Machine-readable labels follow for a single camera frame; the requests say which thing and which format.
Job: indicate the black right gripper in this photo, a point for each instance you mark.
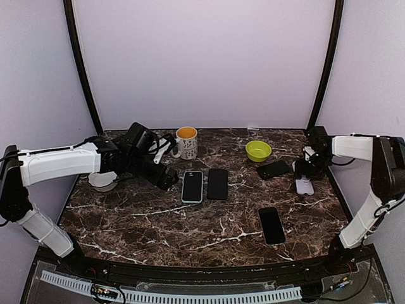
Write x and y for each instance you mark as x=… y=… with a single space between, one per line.
x=301 y=170

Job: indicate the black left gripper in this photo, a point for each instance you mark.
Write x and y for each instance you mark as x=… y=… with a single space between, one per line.
x=156 y=180

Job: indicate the lilac phone case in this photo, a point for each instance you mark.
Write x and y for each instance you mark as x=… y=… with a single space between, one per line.
x=304 y=186

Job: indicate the light blue phone case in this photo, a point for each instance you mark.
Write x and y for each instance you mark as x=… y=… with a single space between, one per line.
x=182 y=190

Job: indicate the black phone case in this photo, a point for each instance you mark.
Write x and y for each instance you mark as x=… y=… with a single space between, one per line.
x=274 y=169

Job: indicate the black phone purple edge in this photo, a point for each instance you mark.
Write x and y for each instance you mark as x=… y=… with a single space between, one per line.
x=217 y=183

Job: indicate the clear magsafe phone case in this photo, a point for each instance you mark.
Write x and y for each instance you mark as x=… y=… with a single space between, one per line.
x=273 y=244

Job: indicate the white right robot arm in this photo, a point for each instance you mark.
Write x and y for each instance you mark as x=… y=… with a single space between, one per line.
x=384 y=156

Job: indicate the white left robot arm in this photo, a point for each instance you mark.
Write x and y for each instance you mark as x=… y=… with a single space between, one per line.
x=138 y=152

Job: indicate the white mug orange inside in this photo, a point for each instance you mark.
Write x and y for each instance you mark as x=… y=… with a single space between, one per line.
x=186 y=146

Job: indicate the white scalloped bowl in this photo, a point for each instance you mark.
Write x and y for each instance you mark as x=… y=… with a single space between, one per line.
x=103 y=182

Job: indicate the green bowl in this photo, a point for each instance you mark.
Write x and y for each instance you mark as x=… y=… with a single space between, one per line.
x=258 y=151

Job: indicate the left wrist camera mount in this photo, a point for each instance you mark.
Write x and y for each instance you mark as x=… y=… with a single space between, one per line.
x=163 y=147

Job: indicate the white slotted cable duct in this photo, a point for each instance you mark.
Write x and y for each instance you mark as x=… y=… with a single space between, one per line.
x=103 y=293

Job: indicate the black front table rail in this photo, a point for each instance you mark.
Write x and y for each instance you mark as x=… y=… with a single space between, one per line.
x=129 y=274

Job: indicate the black right frame post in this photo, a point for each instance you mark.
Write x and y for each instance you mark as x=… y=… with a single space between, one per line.
x=328 y=63

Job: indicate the black frame post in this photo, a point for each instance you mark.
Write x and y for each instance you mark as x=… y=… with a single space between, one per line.
x=80 y=65
x=328 y=63

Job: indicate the black left frame post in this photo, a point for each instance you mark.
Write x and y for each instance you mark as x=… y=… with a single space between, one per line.
x=80 y=65

